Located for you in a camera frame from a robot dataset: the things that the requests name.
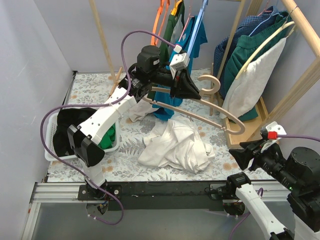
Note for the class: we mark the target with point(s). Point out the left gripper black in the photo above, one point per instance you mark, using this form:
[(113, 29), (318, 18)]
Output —
[(176, 83)]

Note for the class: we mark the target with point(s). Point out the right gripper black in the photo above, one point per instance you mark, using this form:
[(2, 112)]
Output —
[(253, 155)]

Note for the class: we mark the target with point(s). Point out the white t shirt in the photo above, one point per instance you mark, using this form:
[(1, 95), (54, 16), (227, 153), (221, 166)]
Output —
[(178, 144)]

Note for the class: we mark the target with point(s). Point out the orange plastic hanger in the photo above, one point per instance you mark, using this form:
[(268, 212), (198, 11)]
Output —
[(162, 9)]

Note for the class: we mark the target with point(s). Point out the light blue hanger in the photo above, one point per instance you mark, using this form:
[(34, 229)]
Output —
[(196, 26)]

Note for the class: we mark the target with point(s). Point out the bright green t shirt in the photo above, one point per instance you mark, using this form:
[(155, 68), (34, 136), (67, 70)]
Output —
[(108, 138)]

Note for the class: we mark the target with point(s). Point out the black daisy t shirt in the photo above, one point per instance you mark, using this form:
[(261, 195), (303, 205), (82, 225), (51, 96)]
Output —
[(65, 118)]

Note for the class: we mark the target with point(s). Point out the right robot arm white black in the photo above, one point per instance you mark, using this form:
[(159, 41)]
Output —
[(299, 173)]

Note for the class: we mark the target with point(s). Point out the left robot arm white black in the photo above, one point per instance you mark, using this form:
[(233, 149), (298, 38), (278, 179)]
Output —
[(85, 138)]

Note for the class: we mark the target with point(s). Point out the cream plastic hanger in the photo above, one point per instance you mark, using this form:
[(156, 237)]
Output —
[(272, 36)]

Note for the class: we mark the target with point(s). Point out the dark green raglan shirt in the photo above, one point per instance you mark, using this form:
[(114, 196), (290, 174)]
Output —
[(174, 27)]

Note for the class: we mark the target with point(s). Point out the yellow plastic hanger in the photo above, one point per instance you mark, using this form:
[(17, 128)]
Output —
[(176, 6)]

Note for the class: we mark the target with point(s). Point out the blue checked shirt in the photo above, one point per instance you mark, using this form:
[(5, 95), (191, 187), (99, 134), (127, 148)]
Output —
[(251, 24)]

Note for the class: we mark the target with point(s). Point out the white garment right rack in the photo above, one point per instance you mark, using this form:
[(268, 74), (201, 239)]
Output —
[(245, 91)]

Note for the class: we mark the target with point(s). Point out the teal green garment right rack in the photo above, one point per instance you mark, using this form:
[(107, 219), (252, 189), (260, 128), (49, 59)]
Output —
[(246, 45)]

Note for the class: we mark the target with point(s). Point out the white plastic laundry basket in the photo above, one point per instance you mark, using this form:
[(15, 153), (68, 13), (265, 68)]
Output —
[(52, 128)]

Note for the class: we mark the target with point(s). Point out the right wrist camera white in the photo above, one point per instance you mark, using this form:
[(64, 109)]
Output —
[(272, 131)]

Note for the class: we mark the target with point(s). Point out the pink wire hanger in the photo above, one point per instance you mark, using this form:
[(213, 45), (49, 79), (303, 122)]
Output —
[(187, 20)]

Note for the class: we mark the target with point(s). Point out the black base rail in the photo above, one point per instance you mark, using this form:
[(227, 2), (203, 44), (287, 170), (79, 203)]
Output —
[(171, 195)]

